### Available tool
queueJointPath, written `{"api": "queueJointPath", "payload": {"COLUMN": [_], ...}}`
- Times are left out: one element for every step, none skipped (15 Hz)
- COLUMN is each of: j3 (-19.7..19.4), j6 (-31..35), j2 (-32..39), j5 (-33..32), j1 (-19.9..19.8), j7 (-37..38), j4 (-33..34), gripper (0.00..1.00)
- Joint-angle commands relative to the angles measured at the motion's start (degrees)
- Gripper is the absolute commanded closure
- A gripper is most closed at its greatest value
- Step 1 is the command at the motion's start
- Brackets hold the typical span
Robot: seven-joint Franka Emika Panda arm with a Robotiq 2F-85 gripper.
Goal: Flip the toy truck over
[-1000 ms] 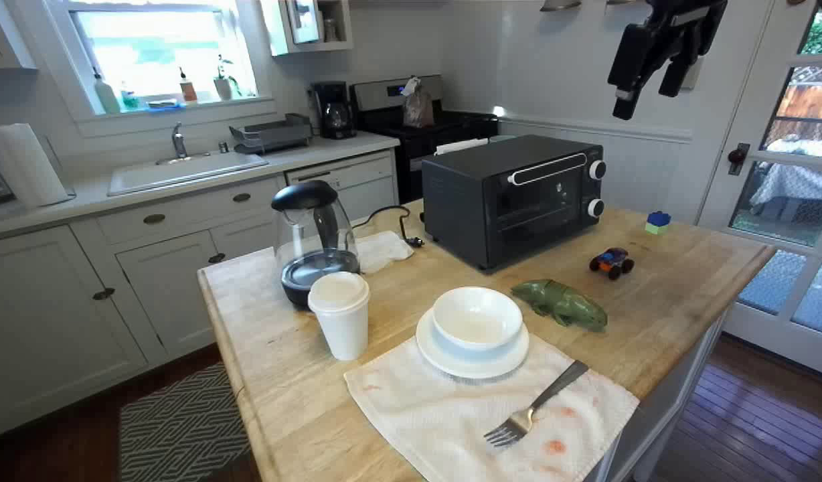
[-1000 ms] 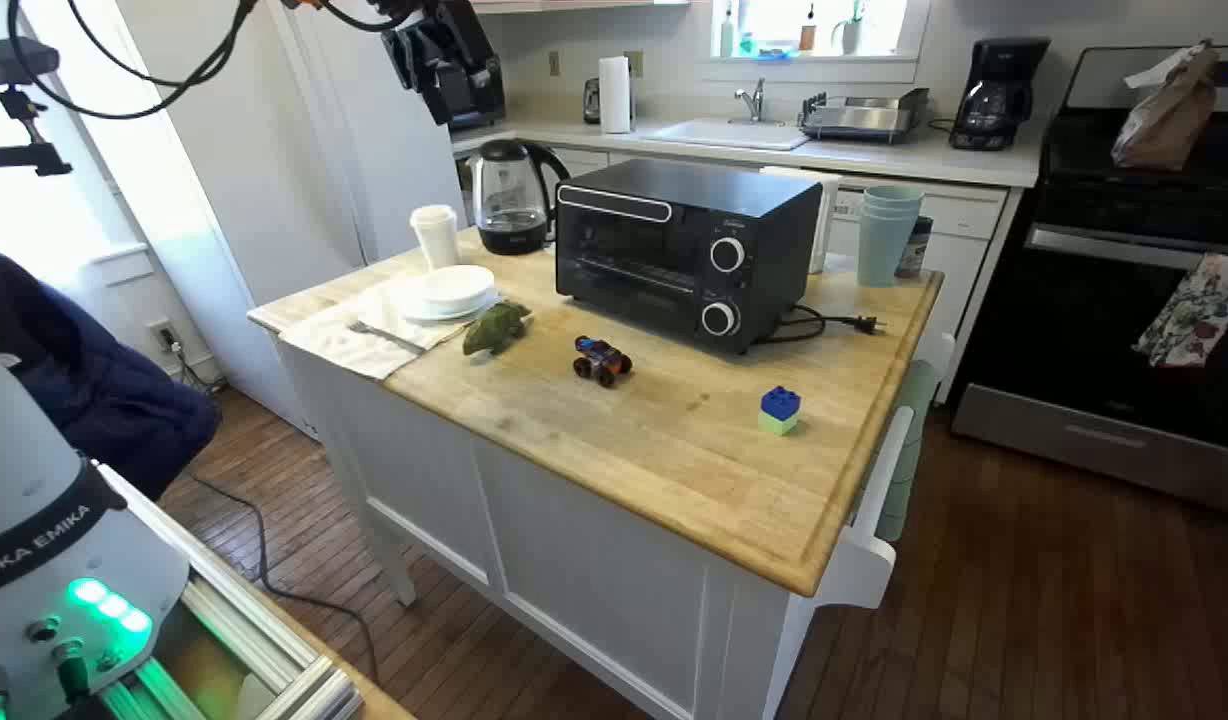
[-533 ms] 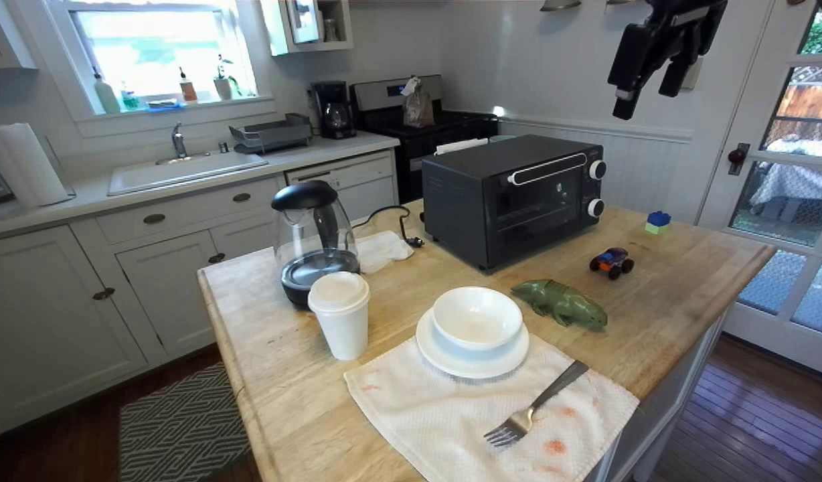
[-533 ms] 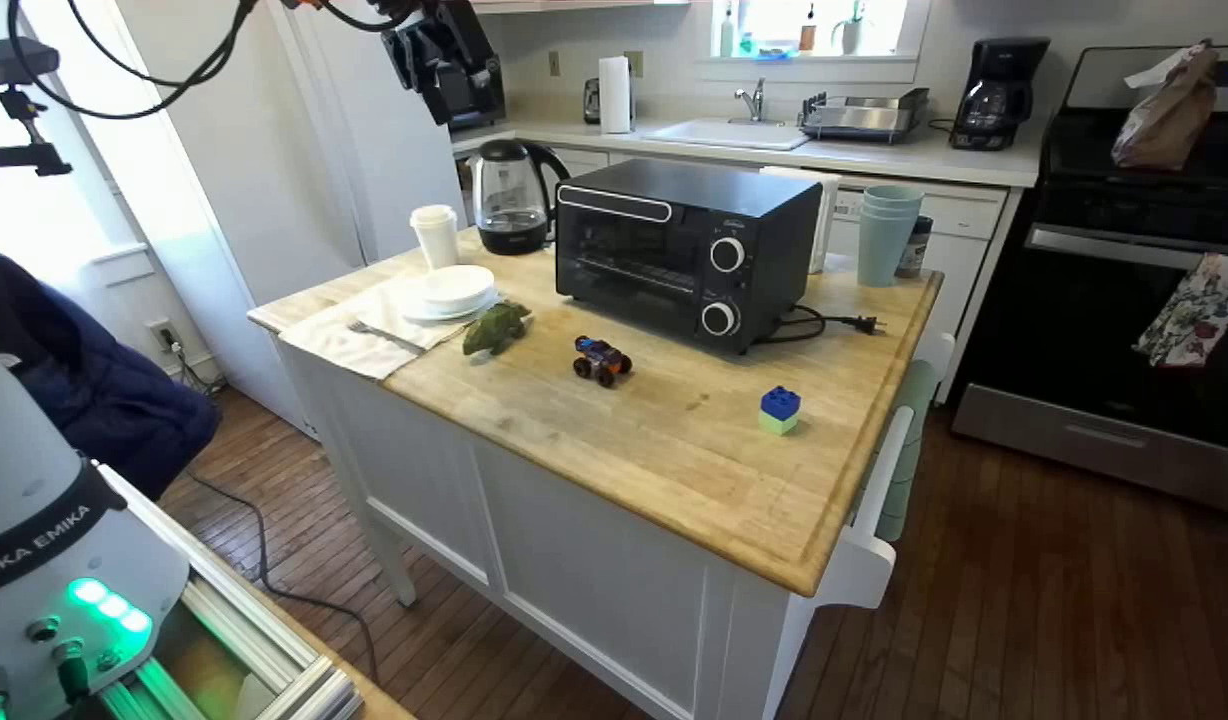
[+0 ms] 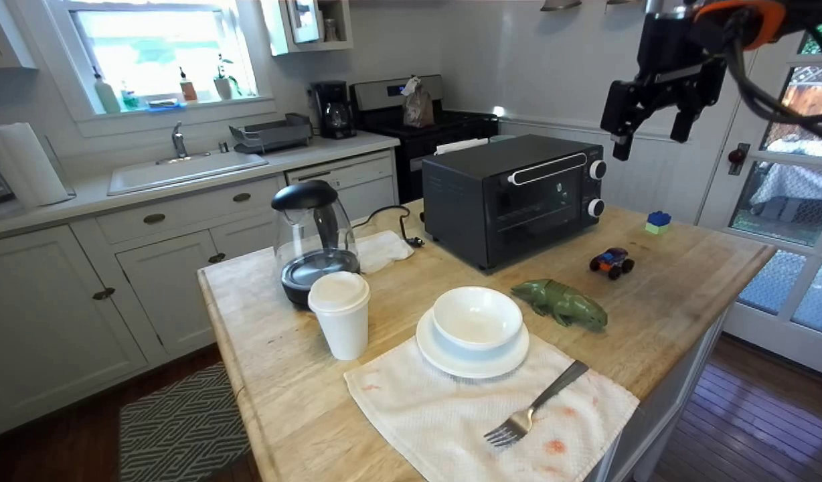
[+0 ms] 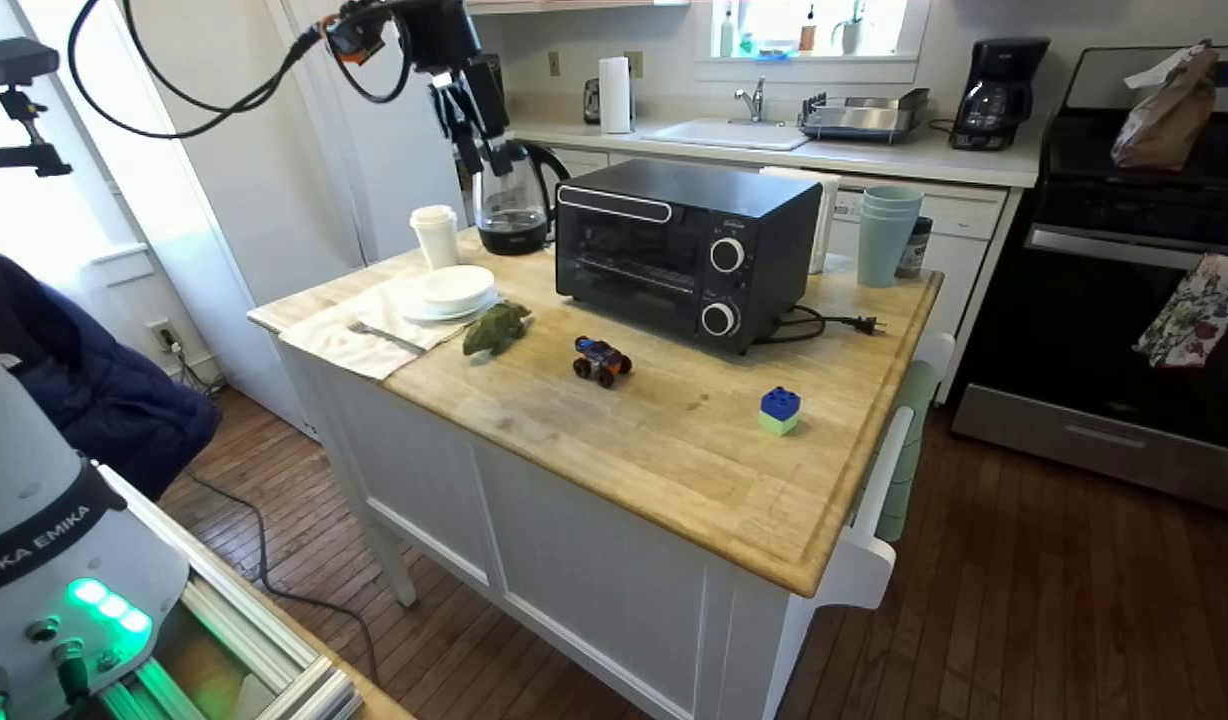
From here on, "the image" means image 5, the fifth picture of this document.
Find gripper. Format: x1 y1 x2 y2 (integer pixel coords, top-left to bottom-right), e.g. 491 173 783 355
599 13 728 162

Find blue and orange toy truck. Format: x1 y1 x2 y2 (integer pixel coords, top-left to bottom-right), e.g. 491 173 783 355
589 247 635 280

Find green toy crocodile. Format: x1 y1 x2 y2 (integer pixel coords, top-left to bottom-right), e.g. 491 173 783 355
511 278 608 333

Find toaster oven door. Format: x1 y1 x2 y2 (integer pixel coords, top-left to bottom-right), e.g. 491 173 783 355
485 151 603 269

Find white towel on stove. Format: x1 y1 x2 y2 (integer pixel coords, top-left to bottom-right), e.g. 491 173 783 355
434 138 490 156

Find white glass door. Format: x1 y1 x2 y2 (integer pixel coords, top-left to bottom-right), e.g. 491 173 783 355
695 20 822 380

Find black toaster oven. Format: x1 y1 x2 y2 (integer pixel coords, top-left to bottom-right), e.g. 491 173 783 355
421 134 608 272

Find brown paper bag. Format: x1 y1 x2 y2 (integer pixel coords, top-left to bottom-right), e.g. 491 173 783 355
402 75 436 129

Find black stove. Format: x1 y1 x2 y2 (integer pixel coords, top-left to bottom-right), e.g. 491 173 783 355
349 74 500 205

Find white bowl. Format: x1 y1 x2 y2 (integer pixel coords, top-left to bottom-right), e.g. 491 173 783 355
432 287 523 351

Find white folded cloth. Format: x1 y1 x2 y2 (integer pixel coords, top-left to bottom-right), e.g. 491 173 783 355
277 230 415 275

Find white plate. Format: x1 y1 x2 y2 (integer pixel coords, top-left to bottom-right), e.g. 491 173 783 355
416 309 530 380

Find black coffee maker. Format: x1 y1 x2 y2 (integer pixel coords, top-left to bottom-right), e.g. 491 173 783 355
310 80 357 140

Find metal fork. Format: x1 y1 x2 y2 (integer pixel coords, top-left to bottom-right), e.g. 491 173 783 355
484 360 590 448

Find stained white dish towel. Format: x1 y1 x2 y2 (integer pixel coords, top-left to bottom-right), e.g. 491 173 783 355
344 333 641 482

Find glass electric kettle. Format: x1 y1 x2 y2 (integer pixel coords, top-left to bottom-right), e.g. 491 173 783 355
271 179 361 310

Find white paper cup with lid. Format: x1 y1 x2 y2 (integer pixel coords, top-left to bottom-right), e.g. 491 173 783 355
308 271 371 362

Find grey dish rack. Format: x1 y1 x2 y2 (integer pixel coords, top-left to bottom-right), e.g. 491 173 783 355
229 112 313 155

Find potted plant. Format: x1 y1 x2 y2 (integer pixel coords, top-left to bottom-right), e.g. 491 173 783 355
213 55 243 101

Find white kitchen sink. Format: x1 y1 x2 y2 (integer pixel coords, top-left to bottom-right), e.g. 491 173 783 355
107 151 269 196

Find window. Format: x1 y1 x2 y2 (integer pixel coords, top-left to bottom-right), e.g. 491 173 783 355
43 0 278 121

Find white soap bottle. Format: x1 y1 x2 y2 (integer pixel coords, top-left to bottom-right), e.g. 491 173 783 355
93 66 121 114

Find patterned grey floor mat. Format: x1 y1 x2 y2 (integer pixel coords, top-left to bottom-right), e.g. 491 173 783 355
118 361 251 482

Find paper towel roll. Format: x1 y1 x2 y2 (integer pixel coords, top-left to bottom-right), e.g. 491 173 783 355
0 122 72 208

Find white kitchen counter cabinet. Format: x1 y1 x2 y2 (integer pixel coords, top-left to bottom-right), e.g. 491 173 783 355
0 131 402 429

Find toaster oven door handle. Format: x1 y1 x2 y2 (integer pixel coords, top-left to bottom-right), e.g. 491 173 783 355
507 153 589 186

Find black cable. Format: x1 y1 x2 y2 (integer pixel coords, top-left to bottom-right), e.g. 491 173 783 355
353 205 425 248

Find white wall cabinet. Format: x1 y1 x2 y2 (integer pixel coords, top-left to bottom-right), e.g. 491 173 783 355
260 0 353 56
0 0 37 71

